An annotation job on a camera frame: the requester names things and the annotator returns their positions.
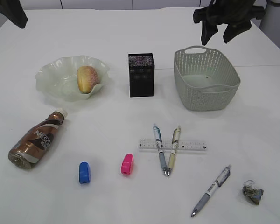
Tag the black mesh pen holder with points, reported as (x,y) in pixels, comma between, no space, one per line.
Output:
(141,75)

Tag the pink pencil sharpener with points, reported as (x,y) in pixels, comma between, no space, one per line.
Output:
(127,165)

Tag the white grey pen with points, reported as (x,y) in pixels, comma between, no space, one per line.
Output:
(224,175)

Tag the brown coffee bottle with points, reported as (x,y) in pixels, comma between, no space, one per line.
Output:
(29,150)

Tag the pale green glass plate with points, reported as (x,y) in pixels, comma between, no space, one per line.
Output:
(58,79)

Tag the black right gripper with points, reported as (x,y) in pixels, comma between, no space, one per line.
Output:
(236,13)

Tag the transparent plastic ruler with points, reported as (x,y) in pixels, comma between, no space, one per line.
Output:
(184,146)

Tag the beige pen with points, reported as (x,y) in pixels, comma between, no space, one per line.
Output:
(174,143)

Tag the blue pencil sharpener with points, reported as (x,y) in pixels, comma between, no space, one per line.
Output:
(84,173)

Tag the blue grey paper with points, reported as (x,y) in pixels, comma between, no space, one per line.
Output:
(252,194)

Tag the pale green plastic basket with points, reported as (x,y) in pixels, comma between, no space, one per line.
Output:
(204,81)

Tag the blue grey pen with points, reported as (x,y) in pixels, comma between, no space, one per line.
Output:
(159,144)

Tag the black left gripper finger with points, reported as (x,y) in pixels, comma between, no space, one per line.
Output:
(14,12)

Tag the sugared bread roll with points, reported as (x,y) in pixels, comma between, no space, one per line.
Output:
(87,78)

